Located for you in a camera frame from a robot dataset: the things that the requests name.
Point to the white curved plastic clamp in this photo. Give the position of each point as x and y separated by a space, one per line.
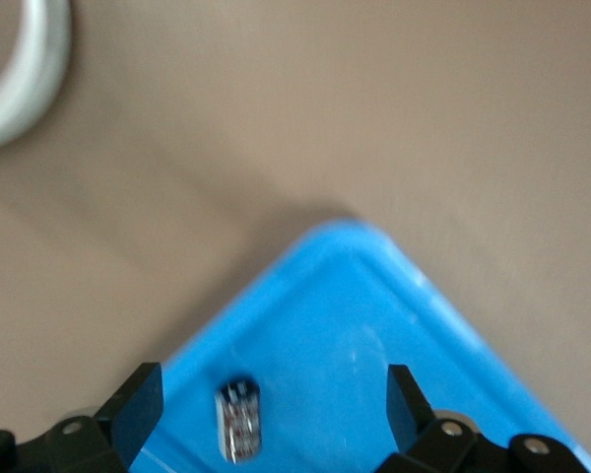
39 64

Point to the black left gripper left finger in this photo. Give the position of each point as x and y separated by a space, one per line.
138 414

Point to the blue plastic tray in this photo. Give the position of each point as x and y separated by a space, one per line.
335 320

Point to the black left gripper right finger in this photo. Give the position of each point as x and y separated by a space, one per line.
409 419

